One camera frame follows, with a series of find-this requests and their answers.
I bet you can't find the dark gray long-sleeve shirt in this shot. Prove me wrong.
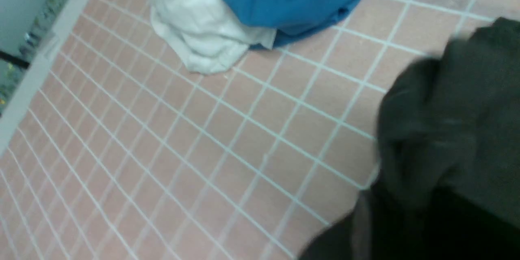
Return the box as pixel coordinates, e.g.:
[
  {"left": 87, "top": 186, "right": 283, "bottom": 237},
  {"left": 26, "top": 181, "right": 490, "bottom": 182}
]
[{"left": 299, "top": 17, "right": 520, "bottom": 260}]

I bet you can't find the crumpled blue garment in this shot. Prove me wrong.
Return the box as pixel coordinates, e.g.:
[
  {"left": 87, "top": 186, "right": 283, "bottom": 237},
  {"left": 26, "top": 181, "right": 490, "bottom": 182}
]
[{"left": 223, "top": 0, "right": 361, "bottom": 47}]

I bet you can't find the crumpled white garment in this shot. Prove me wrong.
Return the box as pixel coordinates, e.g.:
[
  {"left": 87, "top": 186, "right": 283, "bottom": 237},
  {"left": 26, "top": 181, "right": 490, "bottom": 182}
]
[{"left": 149, "top": 0, "right": 276, "bottom": 75}]

